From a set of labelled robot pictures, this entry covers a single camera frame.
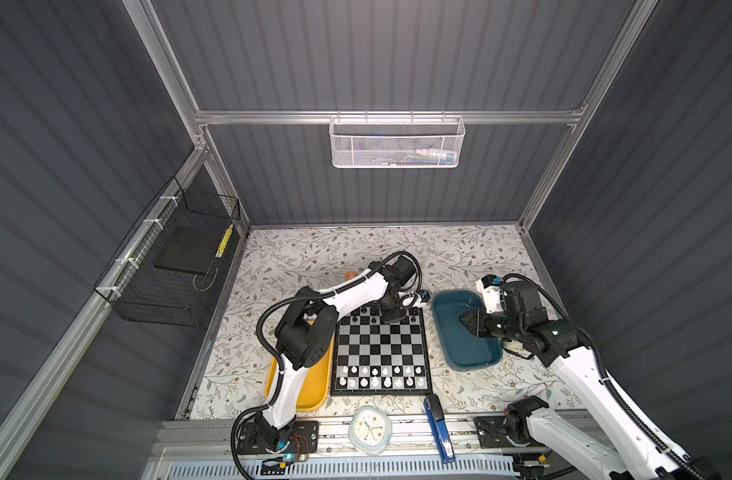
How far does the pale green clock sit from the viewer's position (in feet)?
2.34

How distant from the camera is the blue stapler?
2.32ft

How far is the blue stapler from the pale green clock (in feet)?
0.38
